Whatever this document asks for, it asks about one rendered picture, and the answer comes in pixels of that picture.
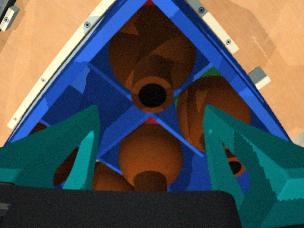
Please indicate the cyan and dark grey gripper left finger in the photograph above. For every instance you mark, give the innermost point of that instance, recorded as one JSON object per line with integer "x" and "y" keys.
{"x": 33, "y": 160}

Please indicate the blue bottle crate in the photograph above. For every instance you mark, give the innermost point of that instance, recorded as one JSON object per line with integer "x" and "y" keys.
{"x": 118, "y": 115}

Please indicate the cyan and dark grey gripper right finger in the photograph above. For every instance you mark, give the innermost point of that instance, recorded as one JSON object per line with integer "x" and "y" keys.
{"x": 275, "y": 196}

